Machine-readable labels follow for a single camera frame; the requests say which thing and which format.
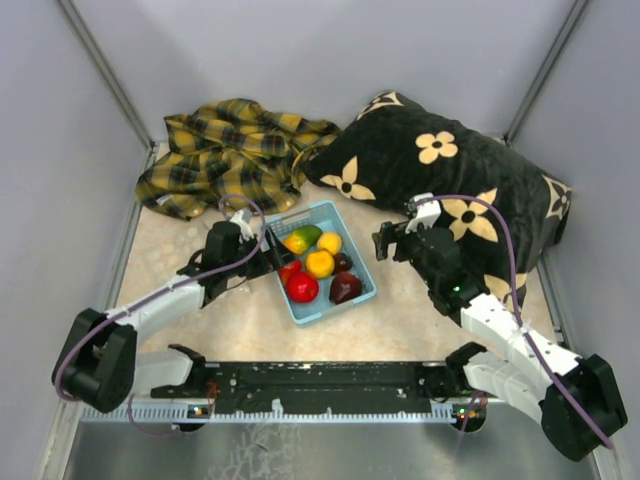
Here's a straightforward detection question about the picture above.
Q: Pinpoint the red wax apple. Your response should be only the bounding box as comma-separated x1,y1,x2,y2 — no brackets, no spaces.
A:
278,259,302,286

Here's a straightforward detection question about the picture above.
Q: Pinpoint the black floral pillow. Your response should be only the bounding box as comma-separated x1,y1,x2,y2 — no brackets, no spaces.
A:
302,90,572,307

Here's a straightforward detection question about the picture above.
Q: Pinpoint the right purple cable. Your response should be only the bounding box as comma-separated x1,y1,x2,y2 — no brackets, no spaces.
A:
414,194,616,451

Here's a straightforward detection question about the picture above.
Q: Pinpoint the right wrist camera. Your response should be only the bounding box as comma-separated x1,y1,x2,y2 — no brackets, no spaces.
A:
405,193,441,234

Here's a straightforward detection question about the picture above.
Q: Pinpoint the yellow plaid shirt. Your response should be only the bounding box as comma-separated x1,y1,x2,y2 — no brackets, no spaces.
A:
135,98,341,221

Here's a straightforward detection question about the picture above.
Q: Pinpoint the purple cable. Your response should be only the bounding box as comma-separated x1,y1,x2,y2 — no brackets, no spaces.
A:
414,194,616,451
52,194,269,439

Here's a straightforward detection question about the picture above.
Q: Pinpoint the small yellow fruit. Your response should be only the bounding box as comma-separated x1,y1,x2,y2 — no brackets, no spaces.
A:
316,232,343,255

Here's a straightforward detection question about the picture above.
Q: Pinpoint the orange yellow fruit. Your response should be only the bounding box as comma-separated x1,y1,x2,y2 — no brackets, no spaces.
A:
305,249,335,279

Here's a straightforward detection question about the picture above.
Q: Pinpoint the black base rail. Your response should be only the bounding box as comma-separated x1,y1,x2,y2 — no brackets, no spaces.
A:
151,361,471,415

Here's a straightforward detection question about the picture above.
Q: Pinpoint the light blue plastic basket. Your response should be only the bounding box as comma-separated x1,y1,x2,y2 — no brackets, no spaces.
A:
267,200,377,326

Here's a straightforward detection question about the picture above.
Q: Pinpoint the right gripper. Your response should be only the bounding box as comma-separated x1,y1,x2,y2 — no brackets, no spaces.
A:
372,218,438,288

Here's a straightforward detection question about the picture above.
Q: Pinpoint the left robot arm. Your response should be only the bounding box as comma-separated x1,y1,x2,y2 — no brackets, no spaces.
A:
51,220,294,413

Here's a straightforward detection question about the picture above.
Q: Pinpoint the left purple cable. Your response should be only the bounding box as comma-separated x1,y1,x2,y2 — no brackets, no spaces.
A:
52,194,269,439

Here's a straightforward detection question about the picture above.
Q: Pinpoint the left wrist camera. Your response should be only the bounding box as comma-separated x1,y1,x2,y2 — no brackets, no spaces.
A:
228,208,256,243

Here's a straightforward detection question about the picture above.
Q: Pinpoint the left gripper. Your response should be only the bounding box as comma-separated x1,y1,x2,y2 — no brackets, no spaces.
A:
224,225,299,280

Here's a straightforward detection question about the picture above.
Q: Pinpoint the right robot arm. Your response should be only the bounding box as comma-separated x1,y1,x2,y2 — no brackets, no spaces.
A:
372,222,628,461

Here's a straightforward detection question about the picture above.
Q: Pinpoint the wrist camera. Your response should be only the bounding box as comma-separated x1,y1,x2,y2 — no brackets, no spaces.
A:
405,193,441,234
228,208,256,243

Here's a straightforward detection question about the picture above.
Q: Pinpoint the green orange mango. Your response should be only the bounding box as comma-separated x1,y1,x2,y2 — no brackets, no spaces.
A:
283,225,323,256

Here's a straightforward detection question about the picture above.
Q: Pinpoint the large dark red fruit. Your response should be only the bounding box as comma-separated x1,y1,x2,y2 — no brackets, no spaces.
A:
329,271,363,305

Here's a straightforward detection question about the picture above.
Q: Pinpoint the clear zip top bag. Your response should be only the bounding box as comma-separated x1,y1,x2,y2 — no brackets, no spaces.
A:
170,221,255,301

